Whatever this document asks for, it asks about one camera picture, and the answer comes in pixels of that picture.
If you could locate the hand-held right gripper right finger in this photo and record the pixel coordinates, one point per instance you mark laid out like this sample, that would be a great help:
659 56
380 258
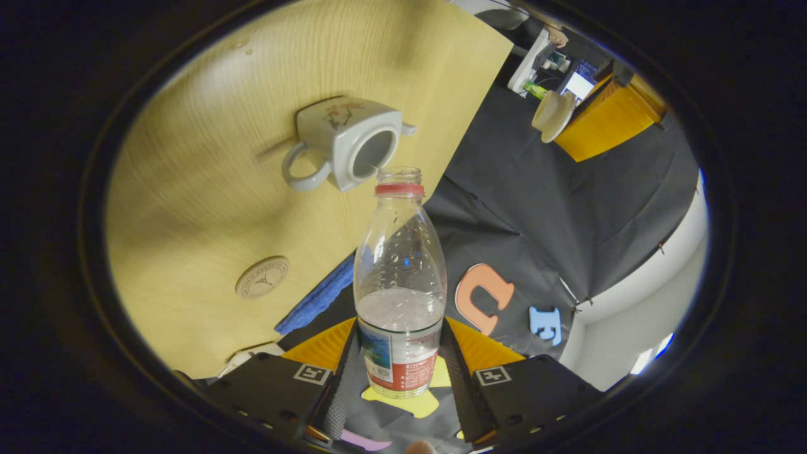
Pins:
470 403

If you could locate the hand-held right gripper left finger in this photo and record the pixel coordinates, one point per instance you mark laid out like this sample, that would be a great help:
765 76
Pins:
340 403

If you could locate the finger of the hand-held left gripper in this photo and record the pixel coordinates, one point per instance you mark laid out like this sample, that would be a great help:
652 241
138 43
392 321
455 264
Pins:
611 120

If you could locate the white teacup lid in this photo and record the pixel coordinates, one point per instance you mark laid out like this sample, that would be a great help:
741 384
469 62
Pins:
553 116

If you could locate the clear plastic water bottle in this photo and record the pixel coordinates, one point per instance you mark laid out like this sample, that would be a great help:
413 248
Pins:
400 284

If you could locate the round brown coaster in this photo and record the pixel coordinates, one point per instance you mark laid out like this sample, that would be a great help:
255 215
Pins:
263 277

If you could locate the white ceramic teacup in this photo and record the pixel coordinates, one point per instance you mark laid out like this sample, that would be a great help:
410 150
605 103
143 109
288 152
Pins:
334 135

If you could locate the green drink bottle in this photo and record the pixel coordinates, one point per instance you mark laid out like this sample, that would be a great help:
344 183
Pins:
536 90

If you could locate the computer monitor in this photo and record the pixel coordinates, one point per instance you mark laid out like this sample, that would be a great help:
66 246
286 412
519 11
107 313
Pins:
581 82

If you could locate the white side table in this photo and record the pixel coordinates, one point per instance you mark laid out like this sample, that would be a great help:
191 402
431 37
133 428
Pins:
524 66

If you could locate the blue towel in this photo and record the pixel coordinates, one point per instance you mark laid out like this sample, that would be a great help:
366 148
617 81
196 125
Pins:
315 299

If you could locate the black backdrop cloth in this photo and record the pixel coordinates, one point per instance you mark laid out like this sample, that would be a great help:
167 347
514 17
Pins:
536 208

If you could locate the ceiling light panel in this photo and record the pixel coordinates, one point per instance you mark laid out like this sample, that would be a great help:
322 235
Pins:
652 353

